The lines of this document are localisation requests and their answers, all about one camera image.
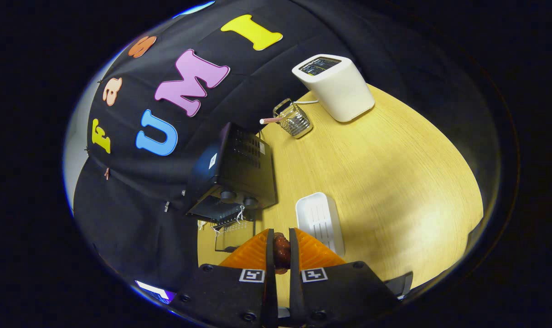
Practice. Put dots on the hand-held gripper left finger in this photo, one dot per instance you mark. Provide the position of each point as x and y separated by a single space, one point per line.
270 250

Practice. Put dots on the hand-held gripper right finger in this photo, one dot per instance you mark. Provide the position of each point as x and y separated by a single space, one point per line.
294 255

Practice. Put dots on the brown steak piece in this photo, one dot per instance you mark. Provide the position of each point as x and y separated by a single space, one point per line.
282 250

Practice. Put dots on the pink striped straw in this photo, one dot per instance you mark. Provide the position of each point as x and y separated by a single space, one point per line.
271 120

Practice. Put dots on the white rectangular dish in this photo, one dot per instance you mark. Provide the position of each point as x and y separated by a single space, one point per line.
319 218

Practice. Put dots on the white toaster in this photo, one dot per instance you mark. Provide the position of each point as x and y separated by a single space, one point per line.
344 91

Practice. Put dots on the black backdrop cloth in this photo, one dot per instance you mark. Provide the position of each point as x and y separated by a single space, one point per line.
134 218

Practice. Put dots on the black toaster oven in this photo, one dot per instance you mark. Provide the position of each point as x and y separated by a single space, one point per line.
239 177

